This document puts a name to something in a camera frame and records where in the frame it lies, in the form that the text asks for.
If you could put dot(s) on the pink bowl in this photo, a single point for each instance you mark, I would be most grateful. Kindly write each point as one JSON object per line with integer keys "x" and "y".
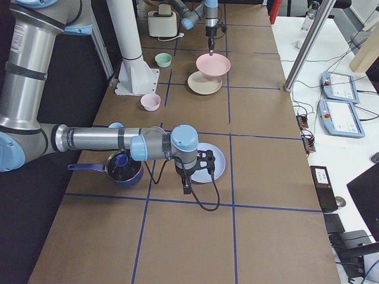
{"x": 150, "y": 102}

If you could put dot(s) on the orange black adapter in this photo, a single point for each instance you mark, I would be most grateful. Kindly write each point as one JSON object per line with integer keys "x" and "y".
{"x": 308, "y": 143}
{"x": 302, "y": 121}

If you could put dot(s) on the light blue plate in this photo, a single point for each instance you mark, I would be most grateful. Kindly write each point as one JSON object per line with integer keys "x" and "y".
{"x": 202, "y": 176}

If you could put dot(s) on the green bowl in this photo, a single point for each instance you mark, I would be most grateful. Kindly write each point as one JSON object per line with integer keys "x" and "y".
{"x": 163, "y": 60}

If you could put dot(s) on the white camera pole base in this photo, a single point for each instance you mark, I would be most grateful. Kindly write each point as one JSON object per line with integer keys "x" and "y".
{"x": 135, "y": 78}

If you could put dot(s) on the dark blue saucepan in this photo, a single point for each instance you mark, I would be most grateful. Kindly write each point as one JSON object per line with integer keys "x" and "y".
{"x": 119, "y": 168}

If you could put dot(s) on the wooden block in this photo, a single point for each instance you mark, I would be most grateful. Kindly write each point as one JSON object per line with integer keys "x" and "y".
{"x": 367, "y": 54}

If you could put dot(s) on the near teach pendant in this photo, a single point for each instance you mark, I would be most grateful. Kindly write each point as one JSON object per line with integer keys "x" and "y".
{"x": 339, "y": 118}

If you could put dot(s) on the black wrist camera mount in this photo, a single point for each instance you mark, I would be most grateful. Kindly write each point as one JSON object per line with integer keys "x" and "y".
{"x": 206, "y": 160}

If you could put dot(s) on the pink plate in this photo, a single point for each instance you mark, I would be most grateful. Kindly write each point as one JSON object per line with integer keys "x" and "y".
{"x": 213, "y": 65}

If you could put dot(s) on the grey aluminium post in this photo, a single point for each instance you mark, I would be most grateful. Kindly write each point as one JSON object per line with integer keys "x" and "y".
{"x": 308, "y": 43}

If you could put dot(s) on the far teach pendant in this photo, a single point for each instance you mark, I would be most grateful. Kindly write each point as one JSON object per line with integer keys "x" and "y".
{"x": 339, "y": 86}

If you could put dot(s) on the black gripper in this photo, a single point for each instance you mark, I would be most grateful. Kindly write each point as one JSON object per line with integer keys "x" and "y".
{"x": 211, "y": 32}
{"x": 181, "y": 174}

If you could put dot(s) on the teach pendant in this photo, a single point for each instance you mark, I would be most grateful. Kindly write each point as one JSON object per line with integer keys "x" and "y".
{"x": 339, "y": 86}
{"x": 339, "y": 118}

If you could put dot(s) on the black monitor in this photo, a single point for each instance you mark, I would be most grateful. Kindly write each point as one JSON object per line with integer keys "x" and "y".
{"x": 364, "y": 193}

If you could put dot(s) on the white toaster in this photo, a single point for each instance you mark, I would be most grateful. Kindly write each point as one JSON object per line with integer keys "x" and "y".
{"x": 162, "y": 22}

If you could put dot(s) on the black box with label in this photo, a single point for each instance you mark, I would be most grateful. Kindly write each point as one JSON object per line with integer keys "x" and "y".
{"x": 323, "y": 189}

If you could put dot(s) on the cream plate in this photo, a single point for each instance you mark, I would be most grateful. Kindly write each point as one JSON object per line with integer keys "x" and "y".
{"x": 203, "y": 84}

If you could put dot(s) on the orange black adapter far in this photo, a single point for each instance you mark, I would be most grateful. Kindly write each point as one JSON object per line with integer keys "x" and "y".
{"x": 302, "y": 121}

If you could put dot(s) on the orange black adapter near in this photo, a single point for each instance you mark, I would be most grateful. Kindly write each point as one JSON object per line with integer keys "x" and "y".
{"x": 308, "y": 143}

